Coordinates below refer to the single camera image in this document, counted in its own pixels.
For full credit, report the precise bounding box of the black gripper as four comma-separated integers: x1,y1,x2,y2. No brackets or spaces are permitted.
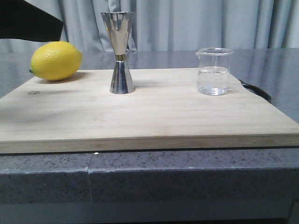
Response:
0,0,63,42

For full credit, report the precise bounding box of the steel double jigger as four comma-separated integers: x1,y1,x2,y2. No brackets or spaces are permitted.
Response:
101,12,135,94

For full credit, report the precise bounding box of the clear glass beaker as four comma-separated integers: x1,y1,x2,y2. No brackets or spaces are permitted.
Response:
196,48,234,96

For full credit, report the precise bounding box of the yellow lemon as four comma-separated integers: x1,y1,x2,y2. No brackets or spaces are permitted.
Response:
30,41,83,81

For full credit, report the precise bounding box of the grey curtain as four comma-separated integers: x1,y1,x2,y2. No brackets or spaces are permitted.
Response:
0,0,299,53

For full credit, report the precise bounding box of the light wooden cutting board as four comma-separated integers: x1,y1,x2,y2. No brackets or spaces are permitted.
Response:
0,68,299,154

